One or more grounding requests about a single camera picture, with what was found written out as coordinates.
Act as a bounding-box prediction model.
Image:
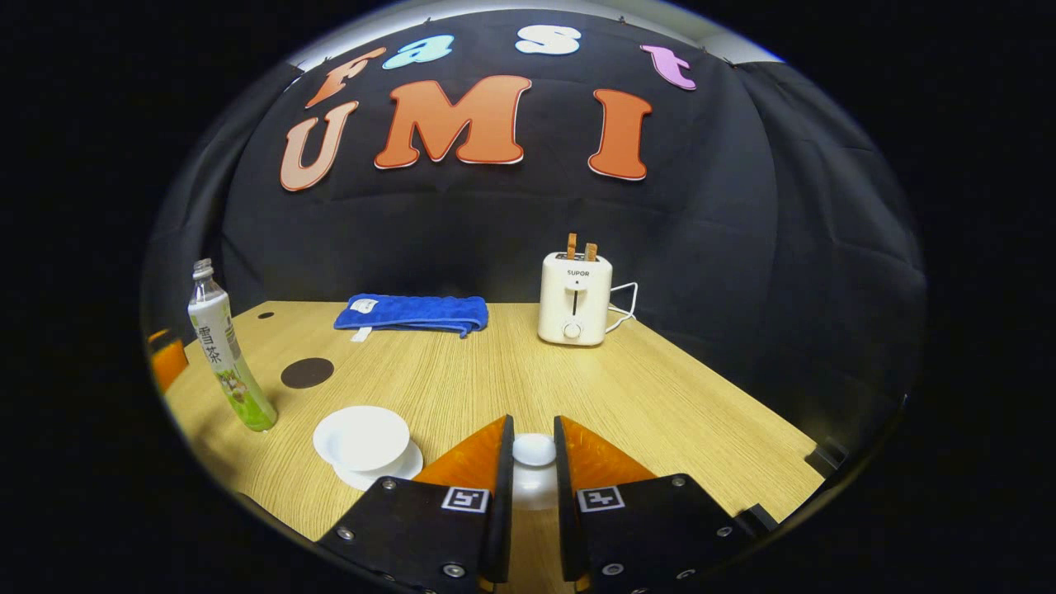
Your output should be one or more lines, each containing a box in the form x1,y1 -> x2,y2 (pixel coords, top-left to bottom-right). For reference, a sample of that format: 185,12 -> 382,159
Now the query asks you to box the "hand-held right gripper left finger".
316,414 -> 516,594

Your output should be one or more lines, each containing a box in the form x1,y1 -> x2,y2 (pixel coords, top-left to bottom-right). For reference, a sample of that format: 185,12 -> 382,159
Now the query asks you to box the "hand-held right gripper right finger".
554,415 -> 757,594

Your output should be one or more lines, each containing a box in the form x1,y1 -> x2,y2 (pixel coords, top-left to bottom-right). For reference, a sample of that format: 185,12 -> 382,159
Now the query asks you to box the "clear water bottle white label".
187,258 -> 279,433

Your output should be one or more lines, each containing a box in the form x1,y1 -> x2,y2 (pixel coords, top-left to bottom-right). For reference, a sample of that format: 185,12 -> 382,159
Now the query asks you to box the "white teacup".
313,405 -> 411,474

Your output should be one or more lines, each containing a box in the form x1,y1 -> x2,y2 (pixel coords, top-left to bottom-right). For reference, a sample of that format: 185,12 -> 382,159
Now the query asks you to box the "dark round coaster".
280,357 -> 336,390

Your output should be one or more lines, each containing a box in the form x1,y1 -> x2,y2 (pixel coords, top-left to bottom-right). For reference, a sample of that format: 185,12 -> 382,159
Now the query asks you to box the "white saucer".
332,439 -> 425,493

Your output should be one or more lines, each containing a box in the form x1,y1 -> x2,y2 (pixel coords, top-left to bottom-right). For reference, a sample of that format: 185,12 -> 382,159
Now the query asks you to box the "blue towel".
333,294 -> 489,343

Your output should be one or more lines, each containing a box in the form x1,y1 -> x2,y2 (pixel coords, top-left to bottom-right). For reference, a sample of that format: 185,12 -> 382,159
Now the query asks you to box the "white toaster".
538,252 -> 614,347

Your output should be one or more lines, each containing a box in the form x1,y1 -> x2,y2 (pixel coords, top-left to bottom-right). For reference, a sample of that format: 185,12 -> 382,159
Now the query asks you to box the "black backdrop cloth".
140,8 -> 929,453

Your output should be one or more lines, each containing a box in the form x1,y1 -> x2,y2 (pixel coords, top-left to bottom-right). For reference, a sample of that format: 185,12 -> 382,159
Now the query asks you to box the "white toaster cable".
606,282 -> 639,335

